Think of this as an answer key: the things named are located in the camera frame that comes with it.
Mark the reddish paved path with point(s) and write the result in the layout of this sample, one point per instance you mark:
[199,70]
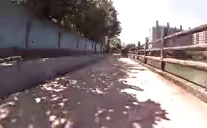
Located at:
[101,96]

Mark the row of trees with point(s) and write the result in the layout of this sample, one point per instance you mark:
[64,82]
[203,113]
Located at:
[91,20]

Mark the wooden log railing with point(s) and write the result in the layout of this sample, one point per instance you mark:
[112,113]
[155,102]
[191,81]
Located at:
[162,50]

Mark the tall grey building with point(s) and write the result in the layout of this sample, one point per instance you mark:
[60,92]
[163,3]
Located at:
[157,33]

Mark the blue panel fence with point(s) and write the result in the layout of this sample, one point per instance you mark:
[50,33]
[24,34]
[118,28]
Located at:
[41,35]

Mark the green canal water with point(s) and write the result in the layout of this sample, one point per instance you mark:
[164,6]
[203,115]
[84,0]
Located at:
[191,73]

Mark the grey stone kerb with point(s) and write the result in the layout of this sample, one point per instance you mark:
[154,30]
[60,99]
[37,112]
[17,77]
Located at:
[191,88]

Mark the pale building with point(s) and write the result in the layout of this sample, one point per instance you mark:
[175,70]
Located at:
[201,37]

